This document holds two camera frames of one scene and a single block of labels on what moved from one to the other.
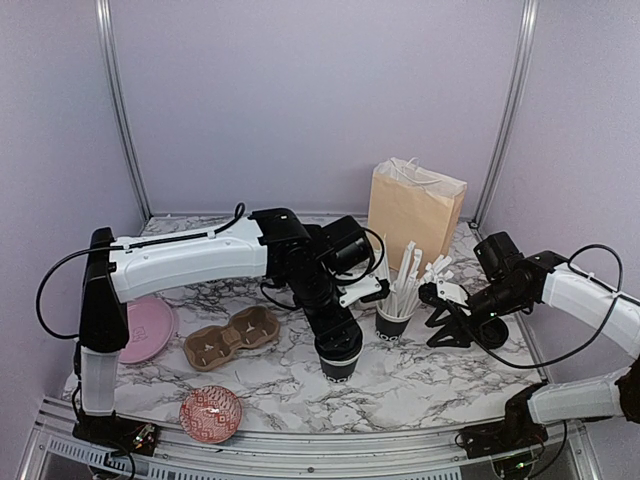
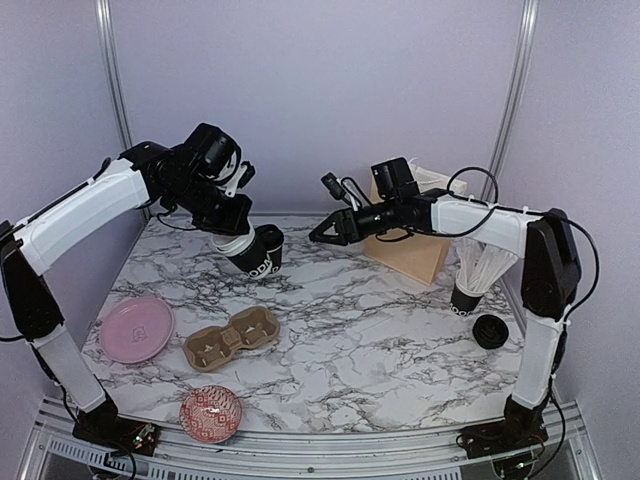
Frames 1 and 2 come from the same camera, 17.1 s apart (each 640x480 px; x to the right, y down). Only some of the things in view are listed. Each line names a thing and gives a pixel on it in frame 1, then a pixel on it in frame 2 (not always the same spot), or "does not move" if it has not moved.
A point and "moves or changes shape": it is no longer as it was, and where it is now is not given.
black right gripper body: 502,297 to 377,225
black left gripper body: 311,293 to 210,213
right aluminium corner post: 510,111 does not move
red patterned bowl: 211,414 does not move
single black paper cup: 338,353 moves or changes shape
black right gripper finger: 458,333 to 341,219
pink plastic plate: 150,328 does not move
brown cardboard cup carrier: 208,346 does not move
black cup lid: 494,333 does not move
